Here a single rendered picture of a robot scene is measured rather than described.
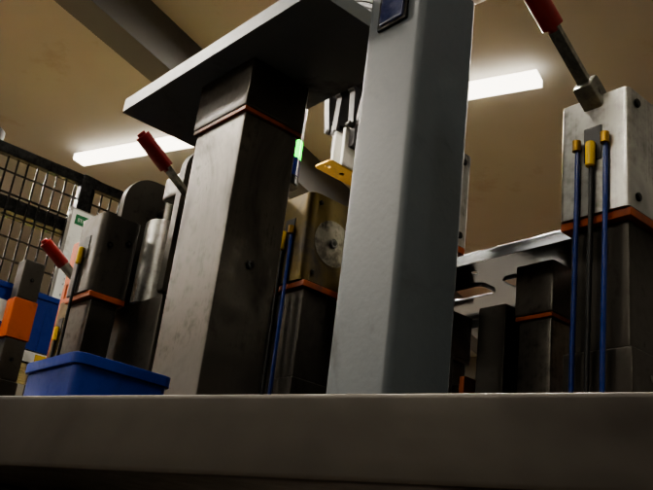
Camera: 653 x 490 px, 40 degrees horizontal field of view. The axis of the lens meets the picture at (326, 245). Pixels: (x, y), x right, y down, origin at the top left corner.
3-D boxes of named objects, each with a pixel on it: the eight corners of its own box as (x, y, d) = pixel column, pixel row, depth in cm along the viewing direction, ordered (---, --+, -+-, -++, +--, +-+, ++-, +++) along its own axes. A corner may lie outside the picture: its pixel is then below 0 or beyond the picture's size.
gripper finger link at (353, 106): (363, 80, 150) (369, 76, 149) (361, 136, 145) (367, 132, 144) (347, 69, 148) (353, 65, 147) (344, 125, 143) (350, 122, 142)
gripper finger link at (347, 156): (356, 135, 146) (360, 133, 145) (352, 173, 143) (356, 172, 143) (343, 127, 144) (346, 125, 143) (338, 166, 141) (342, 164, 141)
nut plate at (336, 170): (329, 160, 139) (330, 154, 139) (314, 166, 141) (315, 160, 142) (368, 181, 144) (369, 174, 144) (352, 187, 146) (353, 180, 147)
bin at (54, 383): (156, 476, 80) (174, 378, 83) (53, 454, 74) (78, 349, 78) (97, 479, 88) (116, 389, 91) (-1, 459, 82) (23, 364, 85)
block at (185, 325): (251, 495, 84) (310, 87, 101) (180, 479, 80) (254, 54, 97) (191, 495, 92) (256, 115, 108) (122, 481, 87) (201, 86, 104)
